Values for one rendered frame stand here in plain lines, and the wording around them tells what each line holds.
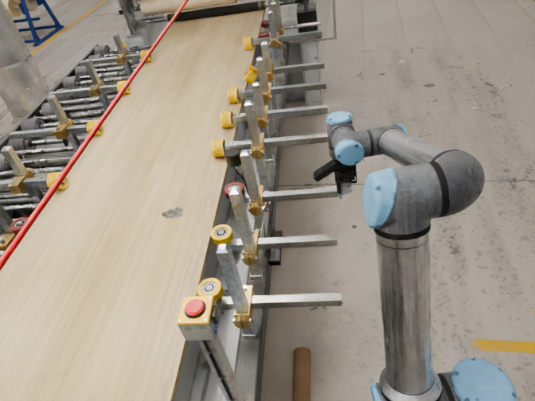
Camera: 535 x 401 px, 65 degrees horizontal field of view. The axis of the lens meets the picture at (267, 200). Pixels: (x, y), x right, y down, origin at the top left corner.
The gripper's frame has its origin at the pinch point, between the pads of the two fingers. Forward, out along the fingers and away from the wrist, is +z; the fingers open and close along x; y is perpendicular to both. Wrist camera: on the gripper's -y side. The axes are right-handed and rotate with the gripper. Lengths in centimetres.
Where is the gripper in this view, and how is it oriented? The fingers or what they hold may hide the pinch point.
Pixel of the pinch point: (338, 195)
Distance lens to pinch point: 173.6
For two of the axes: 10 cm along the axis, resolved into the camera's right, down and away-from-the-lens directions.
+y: 9.8, -0.7, -1.6
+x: 0.8, -6.6, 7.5
